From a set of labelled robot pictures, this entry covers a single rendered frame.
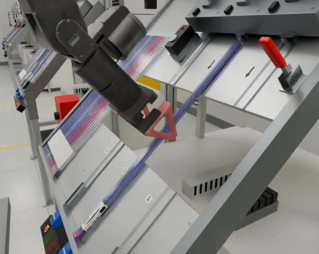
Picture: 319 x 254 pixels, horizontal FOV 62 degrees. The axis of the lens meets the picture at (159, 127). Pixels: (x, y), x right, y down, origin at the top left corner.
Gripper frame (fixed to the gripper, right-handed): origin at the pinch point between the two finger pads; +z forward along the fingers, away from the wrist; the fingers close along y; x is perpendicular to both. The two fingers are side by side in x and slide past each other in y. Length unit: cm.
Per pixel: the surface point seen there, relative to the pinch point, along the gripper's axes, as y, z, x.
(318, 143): 58, 171, -83
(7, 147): 229, 44, 90
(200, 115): 45, 46, -21
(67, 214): 6.8, 1.1, 26.3
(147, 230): -12.5, 2.3, 14.8
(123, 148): 8.6, 2.5, 8.3
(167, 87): 51, 27, -20
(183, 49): 14.4, 1.0, -20.0
